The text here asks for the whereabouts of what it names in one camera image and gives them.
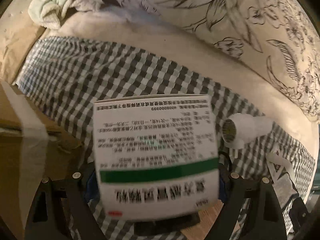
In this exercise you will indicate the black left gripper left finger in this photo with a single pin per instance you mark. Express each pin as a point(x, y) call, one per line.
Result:
point(55, 201)

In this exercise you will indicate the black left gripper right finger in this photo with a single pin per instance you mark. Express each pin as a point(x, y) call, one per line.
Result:
point(251, 209)

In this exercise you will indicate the green white medicine box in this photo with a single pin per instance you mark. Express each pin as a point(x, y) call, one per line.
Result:
point(155, 156)

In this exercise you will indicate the white printed sachet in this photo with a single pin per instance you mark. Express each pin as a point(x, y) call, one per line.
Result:
point(283, 177)

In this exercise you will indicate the brown cardboard box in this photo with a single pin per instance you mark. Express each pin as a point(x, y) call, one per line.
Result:
point(32, 147)

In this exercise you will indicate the floral white pillow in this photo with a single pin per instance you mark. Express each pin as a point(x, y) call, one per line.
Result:
point(275, 38)

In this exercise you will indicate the beige studded cushion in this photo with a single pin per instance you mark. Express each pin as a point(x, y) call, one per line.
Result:
point(18, 35)

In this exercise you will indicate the pale green towel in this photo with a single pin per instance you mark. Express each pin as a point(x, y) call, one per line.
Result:
point(50, 13)

